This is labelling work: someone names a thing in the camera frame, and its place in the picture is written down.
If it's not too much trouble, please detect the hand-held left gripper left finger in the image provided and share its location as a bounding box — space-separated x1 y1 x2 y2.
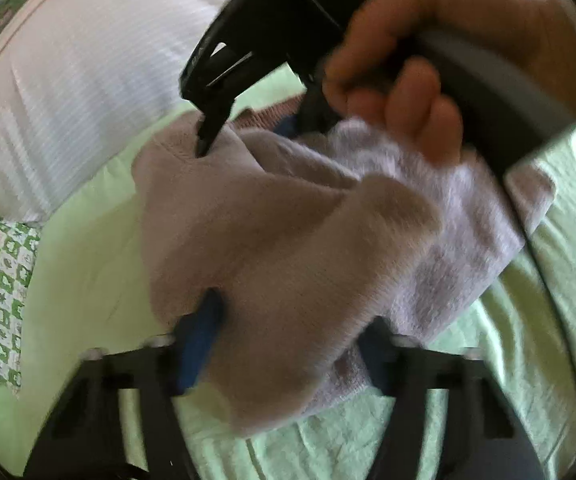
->
23 292 226 480

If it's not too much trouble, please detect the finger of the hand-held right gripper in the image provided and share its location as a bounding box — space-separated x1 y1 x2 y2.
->
273 77 344 138
180 0 399 157

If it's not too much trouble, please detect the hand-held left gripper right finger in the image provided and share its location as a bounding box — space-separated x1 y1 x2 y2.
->
355 317 544 480

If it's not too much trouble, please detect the pinkish-beige towel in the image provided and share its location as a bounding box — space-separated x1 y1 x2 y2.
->
130 95 556 438

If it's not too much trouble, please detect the person's right hand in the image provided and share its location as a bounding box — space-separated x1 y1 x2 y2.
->
320 0 576 167

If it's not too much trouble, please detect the white striped pillow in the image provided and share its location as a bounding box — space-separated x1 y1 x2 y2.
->
0 0 309 223

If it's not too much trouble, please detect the green bed sheet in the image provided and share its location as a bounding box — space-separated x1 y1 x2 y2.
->
0 67 576 480

